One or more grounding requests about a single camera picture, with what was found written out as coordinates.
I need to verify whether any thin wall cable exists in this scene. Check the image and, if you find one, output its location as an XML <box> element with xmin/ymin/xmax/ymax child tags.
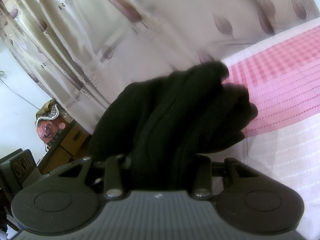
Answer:
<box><xmin>0</xmin><ymin>70</ymin><xmax>38</xmax><ymax>111</ymax></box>

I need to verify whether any pink checked bed sheet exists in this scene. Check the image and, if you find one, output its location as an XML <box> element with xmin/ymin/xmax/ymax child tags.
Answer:
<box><xmin>220</xmin><ymin>19</ymin><xmax>320</xmax><ymax>240</ymax></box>

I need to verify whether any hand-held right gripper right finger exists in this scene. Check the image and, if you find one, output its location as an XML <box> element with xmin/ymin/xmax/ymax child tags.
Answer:
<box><xmin>191</xmin><ymin>155</ymin><xmax>254</xmax><ymax>200</ymax></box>

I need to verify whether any beige flower print curtain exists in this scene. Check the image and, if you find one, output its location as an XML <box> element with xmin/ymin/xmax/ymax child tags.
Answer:
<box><xmin>0</xmin><ymin>0</ymin><xmax>320</xmax><ymax>137</ymax></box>

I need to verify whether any brown wooden cabinet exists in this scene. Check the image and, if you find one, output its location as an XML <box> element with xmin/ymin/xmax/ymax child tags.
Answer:
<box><xmin>37</xmin><ymin>119</ymin><xmax>92</xmax><ymax>176</ymax></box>

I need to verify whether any pile of patterned bags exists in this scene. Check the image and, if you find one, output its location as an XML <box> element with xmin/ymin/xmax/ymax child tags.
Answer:
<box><xmin>35</xmin><ymin>99</ymin><xmax>73</xmax><ymax>146</ymax></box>

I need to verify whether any black garment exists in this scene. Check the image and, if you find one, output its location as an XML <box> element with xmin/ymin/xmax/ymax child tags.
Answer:
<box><xmin>86</xmin><ymin>61</ymin><xmax>258</xmax><ymax>193</ymax></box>

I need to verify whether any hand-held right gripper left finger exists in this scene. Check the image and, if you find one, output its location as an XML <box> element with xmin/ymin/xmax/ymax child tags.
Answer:
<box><xmin>48</xmin><ymin>154</ymin><xmax>131</xmax><ymax>200</ymax></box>

